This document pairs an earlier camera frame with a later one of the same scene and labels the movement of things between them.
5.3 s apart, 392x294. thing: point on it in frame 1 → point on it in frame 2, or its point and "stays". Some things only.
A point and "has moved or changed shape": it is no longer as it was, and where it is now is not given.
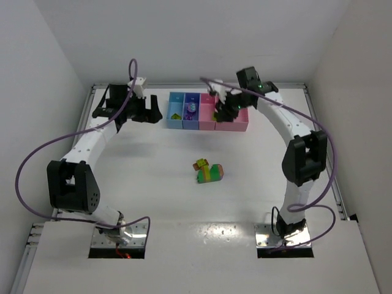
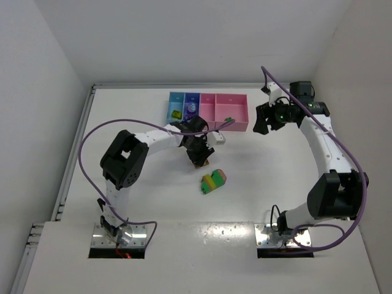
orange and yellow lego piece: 199,163 stays
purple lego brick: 192,106 stays
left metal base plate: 138,231 stays
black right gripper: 226,107 → 267,115
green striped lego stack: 214,173 → 210,182
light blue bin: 175,105 stays
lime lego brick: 176,116 has moved or changed shape
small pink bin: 206,122 stays
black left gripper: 141,109 → 199,154
